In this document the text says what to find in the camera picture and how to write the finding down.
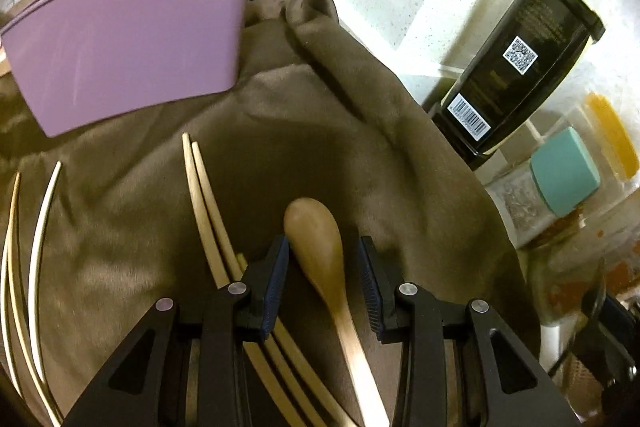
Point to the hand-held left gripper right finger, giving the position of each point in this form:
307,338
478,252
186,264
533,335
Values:
372,292

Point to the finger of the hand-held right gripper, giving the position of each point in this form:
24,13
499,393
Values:
617,322

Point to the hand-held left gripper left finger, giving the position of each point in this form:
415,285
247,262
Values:
275,287

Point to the wooden chopstick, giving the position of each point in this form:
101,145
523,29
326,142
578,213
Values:
192,187
35,257
241,263
11,247
207,202
5,307

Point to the wooden spoon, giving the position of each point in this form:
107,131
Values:
315,237

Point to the purple utensil holder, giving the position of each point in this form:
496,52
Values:
125,47

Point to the glass jar with orange contents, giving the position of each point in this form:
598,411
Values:
565,277

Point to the perforated colander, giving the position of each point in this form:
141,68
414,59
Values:
582,382

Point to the brown cloth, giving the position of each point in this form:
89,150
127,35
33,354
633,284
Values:
325,147

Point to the glass jar with teal lid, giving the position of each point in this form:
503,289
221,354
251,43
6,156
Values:
565,172

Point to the clear container with yellow lid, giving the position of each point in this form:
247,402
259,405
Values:
610,132

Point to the black tall canister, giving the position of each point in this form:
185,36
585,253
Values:
515,97

